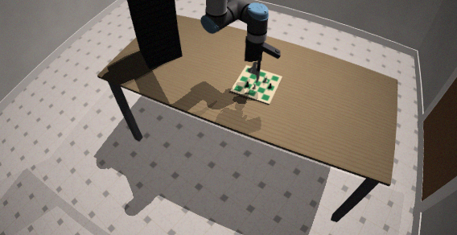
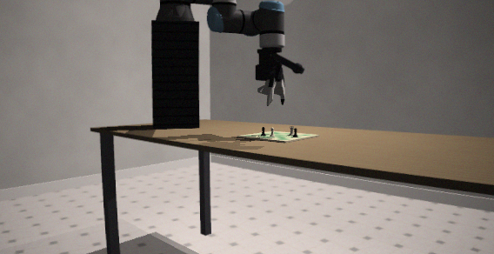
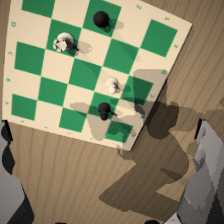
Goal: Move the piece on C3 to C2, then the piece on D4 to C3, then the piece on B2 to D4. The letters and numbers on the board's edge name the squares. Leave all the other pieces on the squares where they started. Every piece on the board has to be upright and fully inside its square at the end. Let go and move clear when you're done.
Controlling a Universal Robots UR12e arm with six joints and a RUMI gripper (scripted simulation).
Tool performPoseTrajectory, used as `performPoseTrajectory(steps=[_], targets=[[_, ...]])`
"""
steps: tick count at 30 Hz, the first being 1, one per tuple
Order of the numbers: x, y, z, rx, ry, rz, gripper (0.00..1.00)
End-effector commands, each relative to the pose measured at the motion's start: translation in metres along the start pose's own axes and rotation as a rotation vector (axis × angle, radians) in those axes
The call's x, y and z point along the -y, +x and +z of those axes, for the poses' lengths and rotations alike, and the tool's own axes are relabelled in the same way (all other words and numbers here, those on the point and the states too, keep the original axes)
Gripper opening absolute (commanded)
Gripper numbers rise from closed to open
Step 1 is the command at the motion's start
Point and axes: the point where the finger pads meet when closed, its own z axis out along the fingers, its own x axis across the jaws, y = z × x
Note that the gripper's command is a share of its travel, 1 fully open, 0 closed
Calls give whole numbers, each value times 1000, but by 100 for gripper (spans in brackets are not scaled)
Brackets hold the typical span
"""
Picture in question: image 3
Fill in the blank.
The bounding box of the green and cream chessboard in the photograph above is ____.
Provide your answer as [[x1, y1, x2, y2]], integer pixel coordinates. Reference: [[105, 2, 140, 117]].
[[2, 0, 192, 151]]

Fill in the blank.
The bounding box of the black pawn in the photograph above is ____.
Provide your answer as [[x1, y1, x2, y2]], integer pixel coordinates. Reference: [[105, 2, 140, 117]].
[[98, 102, 111, 121], [93, 11, 109, 27]]

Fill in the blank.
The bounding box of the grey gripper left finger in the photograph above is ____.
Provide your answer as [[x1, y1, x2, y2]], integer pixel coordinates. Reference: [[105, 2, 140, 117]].
[[0, 119, 34, 224]]

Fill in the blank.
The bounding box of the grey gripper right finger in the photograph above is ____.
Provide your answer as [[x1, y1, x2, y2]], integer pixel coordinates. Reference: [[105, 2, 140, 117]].
[[176, 118, 224, 224]]

